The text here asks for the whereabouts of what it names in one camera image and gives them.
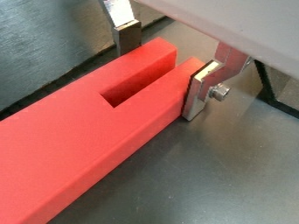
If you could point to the gripper metal left finger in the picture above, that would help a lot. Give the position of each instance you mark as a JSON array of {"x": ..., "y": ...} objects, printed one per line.
[{"x": 125, "y": 26}]

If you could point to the gripper metal right finger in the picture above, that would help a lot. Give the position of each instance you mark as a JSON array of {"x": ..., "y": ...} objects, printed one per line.
[{"x": 205, "y": 82}]

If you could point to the red slotted block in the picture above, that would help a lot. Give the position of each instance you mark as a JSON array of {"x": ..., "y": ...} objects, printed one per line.
[{"x": 64, "y": 142}]

